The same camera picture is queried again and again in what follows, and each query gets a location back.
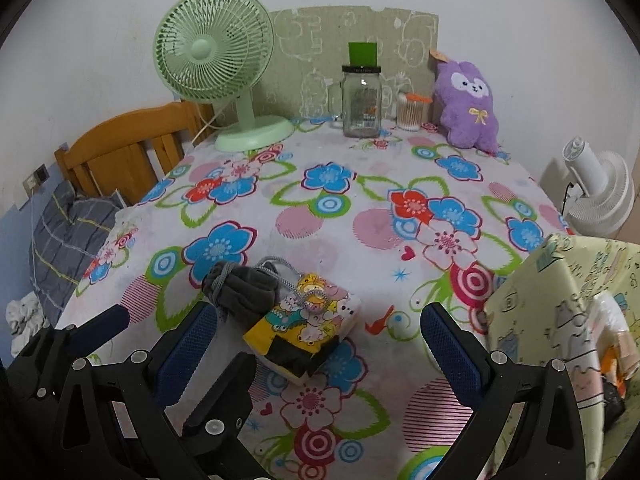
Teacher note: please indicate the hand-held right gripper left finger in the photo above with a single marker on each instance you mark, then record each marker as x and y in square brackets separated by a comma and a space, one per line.
[182, 355]

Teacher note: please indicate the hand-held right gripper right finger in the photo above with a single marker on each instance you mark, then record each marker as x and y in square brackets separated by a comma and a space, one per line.
[450, 360]

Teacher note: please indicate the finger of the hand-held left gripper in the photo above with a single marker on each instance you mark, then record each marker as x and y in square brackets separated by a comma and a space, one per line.
[99, 330]
[225, 397]

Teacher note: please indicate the yellow printed storage box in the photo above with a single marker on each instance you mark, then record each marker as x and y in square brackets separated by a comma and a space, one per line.
[540, 320]

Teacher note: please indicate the cartoon printed tissue pack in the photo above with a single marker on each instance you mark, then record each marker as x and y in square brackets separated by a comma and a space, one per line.
[305, 320]

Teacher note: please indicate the white crumpled cloth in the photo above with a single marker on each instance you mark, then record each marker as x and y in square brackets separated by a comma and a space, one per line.
[25, 320]

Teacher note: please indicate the grey plaid pillow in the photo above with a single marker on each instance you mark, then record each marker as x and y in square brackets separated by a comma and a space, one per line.
[75, 230]

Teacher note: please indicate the crinkled plastic packet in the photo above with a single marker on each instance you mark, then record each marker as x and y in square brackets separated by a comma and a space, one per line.
[612, 320]

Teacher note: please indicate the white circulation fan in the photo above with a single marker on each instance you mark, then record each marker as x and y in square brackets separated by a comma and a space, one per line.
[600, 195]

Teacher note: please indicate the cotton swab container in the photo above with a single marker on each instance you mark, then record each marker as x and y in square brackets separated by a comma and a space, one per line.
[411, 115]

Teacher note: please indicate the purple plush bunny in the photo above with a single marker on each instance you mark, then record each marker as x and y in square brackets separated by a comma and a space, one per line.
[470, 110]

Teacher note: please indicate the glass jar mug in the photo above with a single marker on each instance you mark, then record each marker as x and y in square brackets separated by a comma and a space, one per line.
[360, 105]

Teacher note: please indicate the green table fan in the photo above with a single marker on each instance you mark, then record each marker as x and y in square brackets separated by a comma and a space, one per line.
[210, 47]

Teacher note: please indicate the green plastic cup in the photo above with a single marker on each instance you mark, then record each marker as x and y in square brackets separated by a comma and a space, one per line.
[362, 54]

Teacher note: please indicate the green patterned board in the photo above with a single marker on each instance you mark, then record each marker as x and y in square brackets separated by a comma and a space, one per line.
[310, 40]

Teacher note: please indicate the wall socket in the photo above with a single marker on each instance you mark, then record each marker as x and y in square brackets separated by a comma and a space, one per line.
[36, 177]

